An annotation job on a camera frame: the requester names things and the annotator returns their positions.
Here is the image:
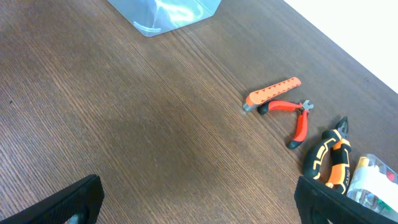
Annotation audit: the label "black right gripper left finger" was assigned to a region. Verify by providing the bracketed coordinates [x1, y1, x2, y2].
[1, 174, 104, 224]

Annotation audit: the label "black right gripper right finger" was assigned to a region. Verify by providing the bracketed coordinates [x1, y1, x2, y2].
[294, 176, 397, 224]

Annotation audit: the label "clear bag of wall plugs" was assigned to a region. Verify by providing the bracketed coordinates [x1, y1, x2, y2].
[346, 154, 397, 222]

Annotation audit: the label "black orange yellow pliers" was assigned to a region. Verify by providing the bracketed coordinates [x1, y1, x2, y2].
[302, 116, 351, 194]

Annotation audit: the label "small red cutting pliers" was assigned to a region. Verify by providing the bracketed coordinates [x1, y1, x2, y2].
[257, 100, 313, 149]

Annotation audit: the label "orange bit holder strip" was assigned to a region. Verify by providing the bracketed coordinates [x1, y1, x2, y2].
[243, 77, 302, 112]

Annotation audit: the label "clear plastic container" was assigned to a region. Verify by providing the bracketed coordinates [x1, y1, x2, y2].
[109, 0, 221, 37]

